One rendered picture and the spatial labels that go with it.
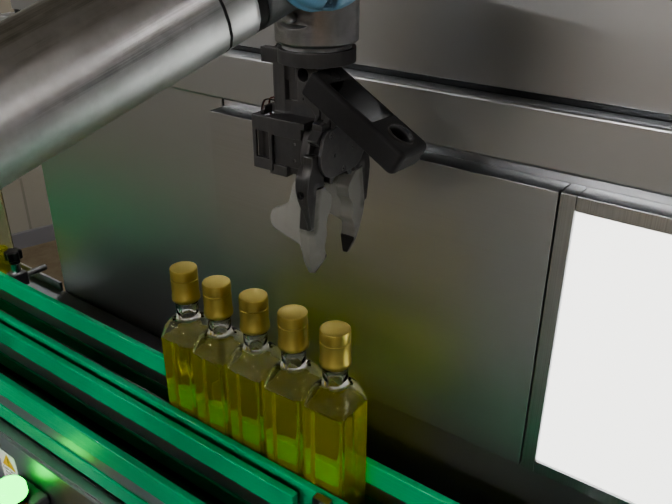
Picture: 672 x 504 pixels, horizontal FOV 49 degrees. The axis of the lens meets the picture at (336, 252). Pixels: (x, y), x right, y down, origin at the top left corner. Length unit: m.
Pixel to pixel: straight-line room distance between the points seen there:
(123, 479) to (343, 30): 0.61
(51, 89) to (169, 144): 0.69
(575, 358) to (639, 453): 0.12
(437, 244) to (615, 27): 0.28
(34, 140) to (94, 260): 0.96
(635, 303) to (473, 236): 0.17
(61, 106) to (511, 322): 0.54
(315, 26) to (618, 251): 0.35
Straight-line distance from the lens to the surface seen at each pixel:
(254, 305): 0.83
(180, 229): 1.15
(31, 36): 0.43
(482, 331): 0.83
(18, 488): 1.13
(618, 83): 0.72
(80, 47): 0.43
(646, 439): 0.83
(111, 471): 1.00
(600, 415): 0.83
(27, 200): 3.81
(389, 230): 0.84
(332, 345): 0.77
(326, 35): 0.64
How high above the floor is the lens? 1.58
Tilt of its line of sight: 27 degrees down
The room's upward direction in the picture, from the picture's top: straight up
